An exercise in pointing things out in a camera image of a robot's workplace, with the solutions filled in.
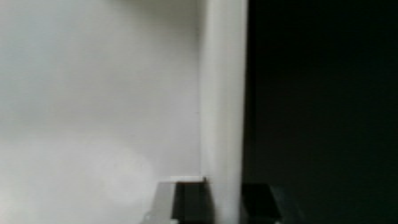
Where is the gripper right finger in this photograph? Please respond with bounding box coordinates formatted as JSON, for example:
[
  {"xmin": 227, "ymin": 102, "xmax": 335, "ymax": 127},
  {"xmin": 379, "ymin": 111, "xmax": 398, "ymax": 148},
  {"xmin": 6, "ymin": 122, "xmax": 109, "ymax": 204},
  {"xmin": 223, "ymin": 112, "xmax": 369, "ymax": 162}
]
[{"xmin": 241, "ymin": 184, "xmax": 280, "ymax": 224}]

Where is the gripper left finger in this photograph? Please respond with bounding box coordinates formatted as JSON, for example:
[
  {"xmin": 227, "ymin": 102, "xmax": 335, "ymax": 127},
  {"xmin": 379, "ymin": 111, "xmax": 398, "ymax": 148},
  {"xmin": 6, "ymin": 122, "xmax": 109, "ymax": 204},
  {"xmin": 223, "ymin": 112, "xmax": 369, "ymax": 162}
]
[{"xmin": 139, "ymin": 178, "xmax": 209, "ymax": 224}]

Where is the white square table top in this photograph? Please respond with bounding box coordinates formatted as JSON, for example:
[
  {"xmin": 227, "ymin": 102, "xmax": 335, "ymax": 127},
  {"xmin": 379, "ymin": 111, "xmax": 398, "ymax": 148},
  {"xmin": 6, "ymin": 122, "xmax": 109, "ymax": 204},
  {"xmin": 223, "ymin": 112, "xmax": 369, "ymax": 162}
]
[{"xmin": 0, "ymin": 0, "xmax": 248, "ymax": 224}]

